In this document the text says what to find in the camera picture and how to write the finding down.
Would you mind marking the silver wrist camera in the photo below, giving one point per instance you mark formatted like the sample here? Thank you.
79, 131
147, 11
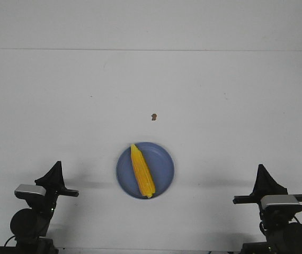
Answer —
24, 191
278, 200

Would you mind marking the blue round plate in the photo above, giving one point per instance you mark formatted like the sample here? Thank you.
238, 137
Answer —
160, 164

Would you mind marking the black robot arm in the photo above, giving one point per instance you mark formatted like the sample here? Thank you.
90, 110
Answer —
285, 240
30, 225

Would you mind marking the small brown table mark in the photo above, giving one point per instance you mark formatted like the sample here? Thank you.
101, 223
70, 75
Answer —
154, 117

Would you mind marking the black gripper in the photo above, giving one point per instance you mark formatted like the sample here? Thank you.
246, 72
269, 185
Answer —
274, 217
53, 182

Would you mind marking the yellow corn cob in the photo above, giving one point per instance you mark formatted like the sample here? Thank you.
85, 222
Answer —
142, 172

